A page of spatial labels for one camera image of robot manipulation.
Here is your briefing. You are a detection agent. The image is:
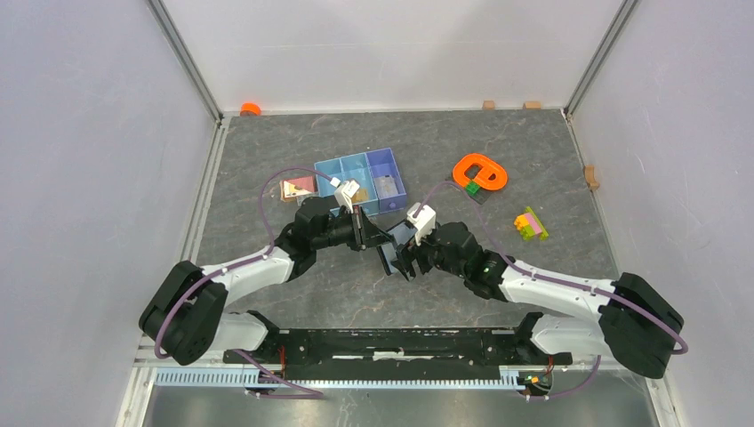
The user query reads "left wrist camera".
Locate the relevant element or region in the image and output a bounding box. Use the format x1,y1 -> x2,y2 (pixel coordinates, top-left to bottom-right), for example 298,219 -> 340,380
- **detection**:
329,177 -> 360,214

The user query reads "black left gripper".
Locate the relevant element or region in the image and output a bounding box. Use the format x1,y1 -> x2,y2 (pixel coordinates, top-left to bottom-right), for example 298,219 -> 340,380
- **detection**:
312,205 -> 394,252

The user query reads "black card holder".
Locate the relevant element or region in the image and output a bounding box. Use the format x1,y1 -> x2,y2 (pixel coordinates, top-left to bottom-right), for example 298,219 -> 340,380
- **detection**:
377,220 -> 416,280

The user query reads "pink and orange block toy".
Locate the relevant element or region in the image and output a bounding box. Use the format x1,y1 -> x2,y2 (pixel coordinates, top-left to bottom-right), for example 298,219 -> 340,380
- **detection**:
279,175 -> 318,205

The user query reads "orange oval ring toy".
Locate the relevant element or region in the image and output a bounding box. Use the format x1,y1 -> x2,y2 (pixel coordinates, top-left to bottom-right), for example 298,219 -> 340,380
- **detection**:
451,153 -> 509,191

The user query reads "blue three-compartment tray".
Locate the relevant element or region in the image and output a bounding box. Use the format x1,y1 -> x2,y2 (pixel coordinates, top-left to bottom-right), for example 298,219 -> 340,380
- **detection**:
314,148 -> 407,216

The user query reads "orange round cap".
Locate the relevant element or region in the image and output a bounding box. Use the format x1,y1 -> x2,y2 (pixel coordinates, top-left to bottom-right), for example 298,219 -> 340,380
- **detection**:
239,102 -> 261,117

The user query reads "wooden arch piece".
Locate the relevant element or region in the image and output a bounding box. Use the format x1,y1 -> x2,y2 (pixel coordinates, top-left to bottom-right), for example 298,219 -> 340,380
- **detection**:
583,165 -> 600,191

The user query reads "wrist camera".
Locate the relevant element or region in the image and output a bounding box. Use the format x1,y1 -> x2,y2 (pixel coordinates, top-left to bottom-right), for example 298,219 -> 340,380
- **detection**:
329,177 -> 360,214
406,202 -> 437,246

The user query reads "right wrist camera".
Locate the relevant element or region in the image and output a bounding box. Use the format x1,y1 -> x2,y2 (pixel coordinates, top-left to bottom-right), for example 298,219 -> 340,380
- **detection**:
406,202 -> 437,246

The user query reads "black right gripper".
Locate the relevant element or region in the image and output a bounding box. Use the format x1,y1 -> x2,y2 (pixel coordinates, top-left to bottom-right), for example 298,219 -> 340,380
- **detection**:
390,223 -> 467,282

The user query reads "multicolour brick stack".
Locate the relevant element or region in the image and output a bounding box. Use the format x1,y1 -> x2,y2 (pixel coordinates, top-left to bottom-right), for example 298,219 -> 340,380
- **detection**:
513,206 -> 549,241

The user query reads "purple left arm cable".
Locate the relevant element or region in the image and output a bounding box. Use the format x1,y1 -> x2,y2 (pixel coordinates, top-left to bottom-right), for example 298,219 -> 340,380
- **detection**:
154,167 -> 340,399

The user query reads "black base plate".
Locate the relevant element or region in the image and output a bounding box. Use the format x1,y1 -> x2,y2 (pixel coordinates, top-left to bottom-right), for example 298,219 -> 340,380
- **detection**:
251,327 -> 573,381

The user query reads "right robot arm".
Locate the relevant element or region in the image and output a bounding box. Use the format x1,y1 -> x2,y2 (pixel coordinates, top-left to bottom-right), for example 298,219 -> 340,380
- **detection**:
385,221 -> 684,379

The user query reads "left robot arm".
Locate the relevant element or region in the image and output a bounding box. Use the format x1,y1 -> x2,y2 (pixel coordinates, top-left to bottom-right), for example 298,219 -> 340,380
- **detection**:
139,197 -> 395,366

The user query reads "yellow card in tray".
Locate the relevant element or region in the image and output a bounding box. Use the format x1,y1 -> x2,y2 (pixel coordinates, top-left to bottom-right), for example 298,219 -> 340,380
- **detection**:
351,188 -> 370,204

